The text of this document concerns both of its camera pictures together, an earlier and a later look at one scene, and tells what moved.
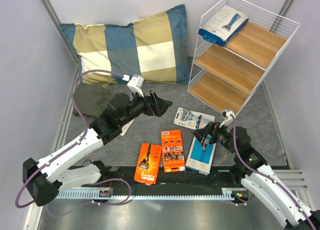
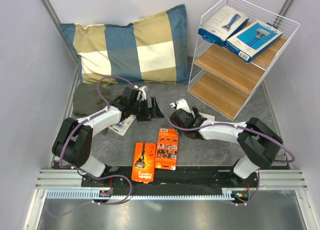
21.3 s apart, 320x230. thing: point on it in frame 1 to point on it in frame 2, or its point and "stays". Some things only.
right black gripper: [211, 129] to [196, 113]
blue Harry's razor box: [200, 156] to [248, 42]
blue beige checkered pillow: [154, 48] stays
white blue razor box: [222, 25] stays
